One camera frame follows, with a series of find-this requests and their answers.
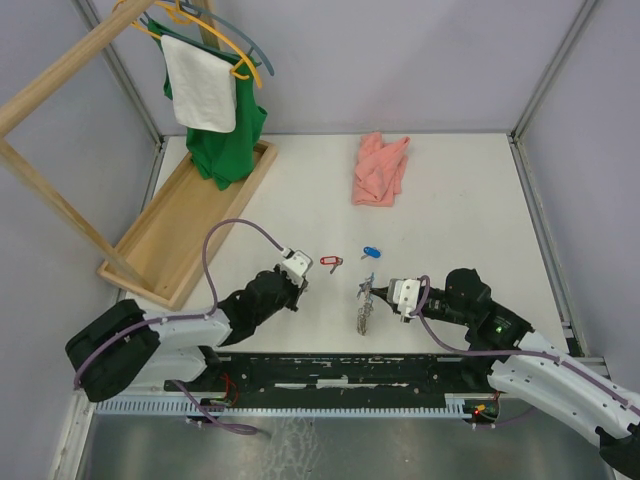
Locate green shirt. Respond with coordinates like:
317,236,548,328
148,20,267,190

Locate yellow hanger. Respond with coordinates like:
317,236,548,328
111,0,264,90

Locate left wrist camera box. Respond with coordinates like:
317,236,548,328
280,248,313,283

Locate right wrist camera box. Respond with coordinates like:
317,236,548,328
389,279,422,317

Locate pink cloth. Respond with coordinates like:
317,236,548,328
351,132,410,208

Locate white towel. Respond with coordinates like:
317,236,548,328
160,35,236,133

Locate blue tagged key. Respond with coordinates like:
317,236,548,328
360,246,382,260

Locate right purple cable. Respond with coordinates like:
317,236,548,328
412,274,640,429

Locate keyring holder with blue handle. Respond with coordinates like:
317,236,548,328
356,273,375,336

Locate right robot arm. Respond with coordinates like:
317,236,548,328
370,268,639,479

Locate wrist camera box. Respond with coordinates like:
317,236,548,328
280,248,313,283
389,279,422,317

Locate grey blue hanger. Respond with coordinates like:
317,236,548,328
152,1,276,77

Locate red tagged key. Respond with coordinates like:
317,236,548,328
320,255,344,274

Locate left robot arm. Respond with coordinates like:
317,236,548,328
65,265,308,402

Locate white cable duct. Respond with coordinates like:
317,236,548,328
94,394,493,419

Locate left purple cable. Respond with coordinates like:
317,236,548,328
72,218,291,435

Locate wooden rack frame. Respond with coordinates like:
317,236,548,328
0,0,219,294

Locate wooden tray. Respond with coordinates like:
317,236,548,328
97,140,278,310

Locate purple cable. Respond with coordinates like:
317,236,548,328
72,218,291,435
412,274,640,429

